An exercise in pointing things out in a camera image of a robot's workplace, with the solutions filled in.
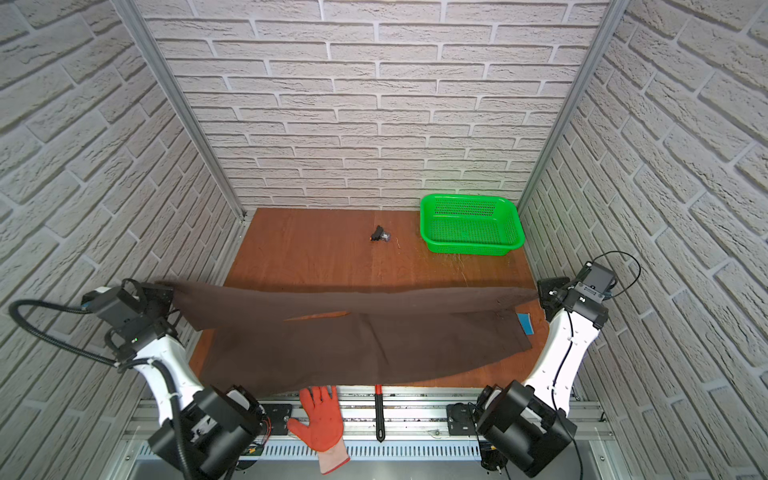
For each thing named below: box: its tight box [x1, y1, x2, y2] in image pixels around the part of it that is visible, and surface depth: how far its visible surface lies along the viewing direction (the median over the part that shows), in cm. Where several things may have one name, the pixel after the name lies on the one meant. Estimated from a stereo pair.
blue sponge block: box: [517, 312, 535, 335], surface depth 91 cm
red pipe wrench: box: [374, 384, 386, 443], surface depth 76 cm
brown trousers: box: [170, 282, 538, 395], surface depth 89 cm
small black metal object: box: [369, 225, 391, 242], surface depth 113 cm
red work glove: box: [288, 386, 351, 475], surface depth 74 cm
